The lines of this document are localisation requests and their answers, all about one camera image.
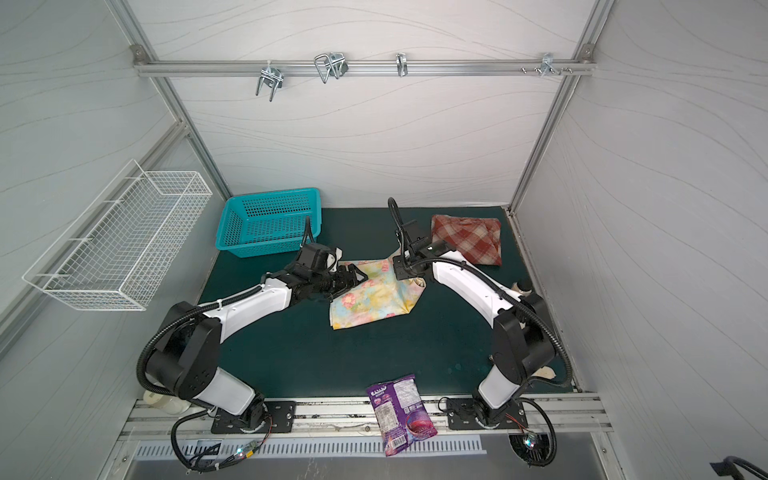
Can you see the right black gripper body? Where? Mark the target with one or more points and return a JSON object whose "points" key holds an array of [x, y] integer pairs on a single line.
{"points": [[405, 264]]}

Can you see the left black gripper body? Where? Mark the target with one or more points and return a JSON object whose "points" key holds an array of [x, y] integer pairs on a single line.
{"points": [[332, 283]]}

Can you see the floral yellow skirt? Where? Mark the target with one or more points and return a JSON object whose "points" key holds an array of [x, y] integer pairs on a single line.
{"points": [[380, 297]]}

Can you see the red plaid skirt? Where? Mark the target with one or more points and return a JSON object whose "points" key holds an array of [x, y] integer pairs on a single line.
{"points": [[477, 239]]}

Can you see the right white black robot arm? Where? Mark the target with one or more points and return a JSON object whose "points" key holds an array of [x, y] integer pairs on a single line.
{"points": [[525, 349]]}

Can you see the teal plastic basket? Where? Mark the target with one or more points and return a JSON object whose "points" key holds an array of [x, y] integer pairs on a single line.
{"points": [[270, 222]]}

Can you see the small jar black lid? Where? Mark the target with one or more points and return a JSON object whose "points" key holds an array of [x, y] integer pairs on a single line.
{"points": [[525, 286]]}

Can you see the purple snack bag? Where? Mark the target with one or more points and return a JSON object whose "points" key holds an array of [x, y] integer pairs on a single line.
{"points": [[400, 413]]}

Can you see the beige work glove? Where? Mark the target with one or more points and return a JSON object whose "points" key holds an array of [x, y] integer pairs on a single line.
{"points": [[544, 371]]}

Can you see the small metal hook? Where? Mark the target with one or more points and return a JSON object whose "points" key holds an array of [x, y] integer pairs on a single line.
{"points": [[401, 65]]}

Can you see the left metal hook clamp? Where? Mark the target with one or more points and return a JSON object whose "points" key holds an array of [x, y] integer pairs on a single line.
{"points": [[270, 80]]}

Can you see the metal hook clamp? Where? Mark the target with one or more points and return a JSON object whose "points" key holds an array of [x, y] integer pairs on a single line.
{"points": [[270, 80], [331, 65]]}

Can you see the middle metal hook clamp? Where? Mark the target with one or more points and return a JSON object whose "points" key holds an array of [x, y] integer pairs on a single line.
{"points": [[331, 65]]}

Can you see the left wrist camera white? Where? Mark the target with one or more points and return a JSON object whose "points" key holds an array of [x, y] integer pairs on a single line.
{"points": [[333, 258]]}

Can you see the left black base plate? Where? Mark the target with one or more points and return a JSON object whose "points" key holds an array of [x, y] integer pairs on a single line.
{"points": [[263, 417]]}

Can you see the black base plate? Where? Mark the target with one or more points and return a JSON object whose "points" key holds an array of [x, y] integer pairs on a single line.
{"points": [[263, 417], [465, 413]]}

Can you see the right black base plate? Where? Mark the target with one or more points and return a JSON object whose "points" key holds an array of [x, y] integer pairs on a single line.
{"points": [[465, 413]]}

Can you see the white wire basket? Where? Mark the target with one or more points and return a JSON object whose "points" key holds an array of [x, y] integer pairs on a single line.
{"points": [[114, 256]]}

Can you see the horizontal aluminium rail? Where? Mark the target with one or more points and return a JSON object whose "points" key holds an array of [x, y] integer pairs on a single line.
{"points": [[357, 68]]}

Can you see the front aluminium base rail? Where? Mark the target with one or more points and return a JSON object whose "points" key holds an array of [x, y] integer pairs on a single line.
{"points": [[353, 416]]}

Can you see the right metal bracket clamp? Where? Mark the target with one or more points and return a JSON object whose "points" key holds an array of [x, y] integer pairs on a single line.
{"points": [[547, 67]]}

